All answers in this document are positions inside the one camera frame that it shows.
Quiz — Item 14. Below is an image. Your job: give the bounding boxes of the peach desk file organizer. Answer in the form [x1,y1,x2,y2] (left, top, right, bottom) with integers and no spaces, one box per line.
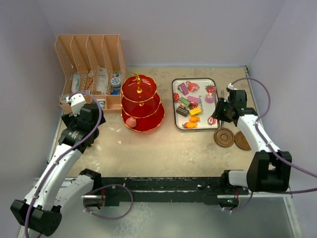
[55,35,126,113]

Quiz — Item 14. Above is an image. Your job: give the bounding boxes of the small carton box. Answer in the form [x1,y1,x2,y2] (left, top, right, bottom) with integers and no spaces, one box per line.
[59,94,70,105]

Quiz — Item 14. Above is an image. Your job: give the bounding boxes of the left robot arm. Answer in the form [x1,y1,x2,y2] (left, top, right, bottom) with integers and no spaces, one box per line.
[10,103,106,237]

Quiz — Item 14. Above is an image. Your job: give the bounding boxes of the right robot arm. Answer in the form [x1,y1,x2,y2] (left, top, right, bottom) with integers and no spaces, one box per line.
[212,89,292,194]

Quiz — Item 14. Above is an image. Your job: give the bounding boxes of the pink heart cake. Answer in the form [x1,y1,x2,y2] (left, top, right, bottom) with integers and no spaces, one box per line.
[186,81,200,92]

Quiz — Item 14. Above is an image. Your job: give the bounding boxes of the upper orange fish pastry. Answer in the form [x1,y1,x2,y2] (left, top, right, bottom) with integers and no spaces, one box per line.
[189,116,200,123]

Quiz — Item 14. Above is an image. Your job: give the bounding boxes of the white strawberry enamel tray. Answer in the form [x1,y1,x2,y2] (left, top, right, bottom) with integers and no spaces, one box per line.
[172,78,218,130]

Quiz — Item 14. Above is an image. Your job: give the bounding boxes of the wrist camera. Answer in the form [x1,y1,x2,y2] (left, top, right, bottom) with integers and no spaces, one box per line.
[226,83,237,92]
[66,93,86,117]

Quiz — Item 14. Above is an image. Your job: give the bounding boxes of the metal serving tongs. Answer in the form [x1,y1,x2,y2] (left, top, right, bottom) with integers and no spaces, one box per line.
[214,90,225,130]

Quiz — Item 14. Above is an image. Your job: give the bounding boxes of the white blue tube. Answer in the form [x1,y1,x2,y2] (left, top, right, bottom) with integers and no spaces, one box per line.
[71,72,80,93]

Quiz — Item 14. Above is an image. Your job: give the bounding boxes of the red three-tier cake stand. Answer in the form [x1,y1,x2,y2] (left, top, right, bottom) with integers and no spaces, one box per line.
[121,73,165,132]

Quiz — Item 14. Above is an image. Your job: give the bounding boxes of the chocolate cake slice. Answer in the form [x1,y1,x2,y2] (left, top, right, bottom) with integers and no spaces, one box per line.
[176,106,189,117]

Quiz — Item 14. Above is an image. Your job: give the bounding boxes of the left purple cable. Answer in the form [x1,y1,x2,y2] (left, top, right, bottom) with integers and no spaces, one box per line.
[24,92,103,238]

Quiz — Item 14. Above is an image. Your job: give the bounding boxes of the orange fish pastry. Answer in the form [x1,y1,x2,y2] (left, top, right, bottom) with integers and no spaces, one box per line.
[184,122,197,129]
[189,116,200,123]

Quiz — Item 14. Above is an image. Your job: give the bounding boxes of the pink striped cake slice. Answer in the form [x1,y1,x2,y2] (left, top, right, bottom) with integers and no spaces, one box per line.
[187,96,200,104]

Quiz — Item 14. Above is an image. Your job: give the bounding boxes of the purple striped cake slice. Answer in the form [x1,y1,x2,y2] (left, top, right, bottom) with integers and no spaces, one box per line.
[177,82,189,96]

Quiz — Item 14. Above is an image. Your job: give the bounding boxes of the green striped cake slice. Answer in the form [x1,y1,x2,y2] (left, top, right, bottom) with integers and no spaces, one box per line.
[179,97,191,109]

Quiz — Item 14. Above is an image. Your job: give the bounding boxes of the pink peach pastry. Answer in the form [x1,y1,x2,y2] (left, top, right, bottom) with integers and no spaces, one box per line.
[125,117,137,128]

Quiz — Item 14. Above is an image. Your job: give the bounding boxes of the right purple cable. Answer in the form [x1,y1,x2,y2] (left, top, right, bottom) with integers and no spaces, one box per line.
[231,77,317,194]

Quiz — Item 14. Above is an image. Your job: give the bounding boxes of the brown round coaster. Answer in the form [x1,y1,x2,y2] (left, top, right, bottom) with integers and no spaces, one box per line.
[235,131,251,151]
[213,128,235,148]

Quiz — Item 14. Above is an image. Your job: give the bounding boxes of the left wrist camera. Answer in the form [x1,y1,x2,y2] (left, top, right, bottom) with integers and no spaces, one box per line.
[66,93,86,117]

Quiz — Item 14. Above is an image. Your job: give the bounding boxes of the left brown round coaster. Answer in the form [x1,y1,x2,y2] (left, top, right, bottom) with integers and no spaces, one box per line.
[213,128,235,148]

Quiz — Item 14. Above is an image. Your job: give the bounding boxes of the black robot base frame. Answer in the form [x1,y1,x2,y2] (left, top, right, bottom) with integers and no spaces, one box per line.
[80,169,249,207]

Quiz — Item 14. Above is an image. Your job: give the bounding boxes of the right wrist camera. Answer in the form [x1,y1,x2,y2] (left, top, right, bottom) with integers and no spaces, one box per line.
[226,83,237,92]

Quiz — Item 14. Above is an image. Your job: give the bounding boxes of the right brown round coaster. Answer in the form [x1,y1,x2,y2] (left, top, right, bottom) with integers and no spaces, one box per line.
[235,131,251,151]

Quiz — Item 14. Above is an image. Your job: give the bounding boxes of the purple cable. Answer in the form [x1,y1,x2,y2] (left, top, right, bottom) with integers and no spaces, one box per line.
[231,77,317,194]
[24,92,103,238]

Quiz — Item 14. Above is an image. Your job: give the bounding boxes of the lower orange fish pastry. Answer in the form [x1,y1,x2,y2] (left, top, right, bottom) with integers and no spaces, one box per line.
[184,122,197,129]

